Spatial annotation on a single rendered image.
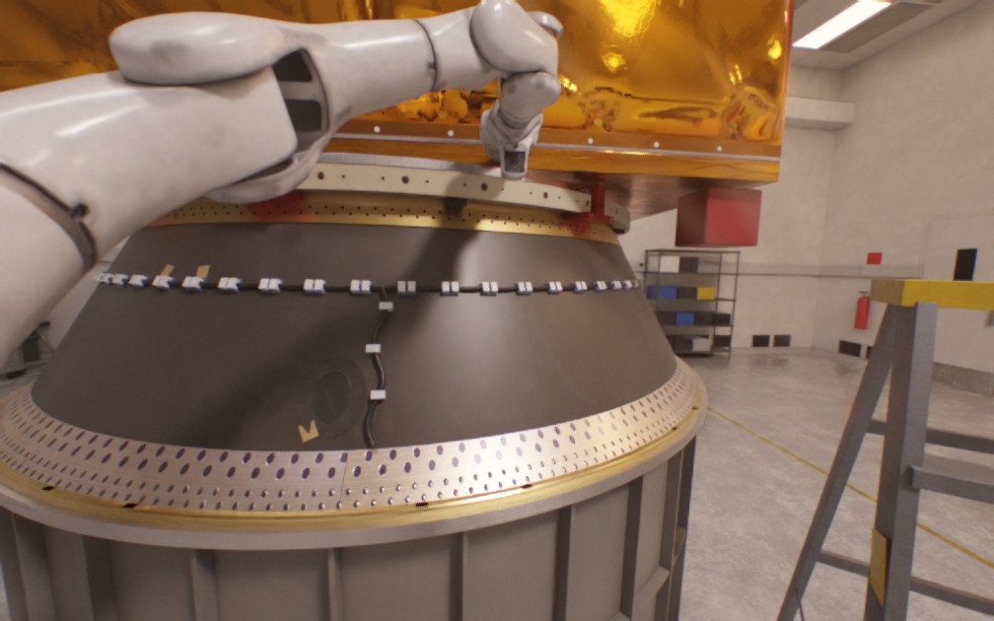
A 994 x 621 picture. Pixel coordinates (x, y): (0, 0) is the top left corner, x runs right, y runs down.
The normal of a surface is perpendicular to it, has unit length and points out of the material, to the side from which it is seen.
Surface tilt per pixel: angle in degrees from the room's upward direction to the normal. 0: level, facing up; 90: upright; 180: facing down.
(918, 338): 75
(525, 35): 93
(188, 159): 111
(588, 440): 43
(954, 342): 90
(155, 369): 62
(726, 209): 90
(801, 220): 90
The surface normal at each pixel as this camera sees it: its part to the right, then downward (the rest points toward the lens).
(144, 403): -0.18, -0.36
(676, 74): 0.09, 0.13
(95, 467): -0.15, -0.66
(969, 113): -0.99, 0.00
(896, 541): -0.47, -0.16
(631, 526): -0.80, 0.05
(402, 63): 0.69, 0.42
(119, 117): 0.69, -0.11
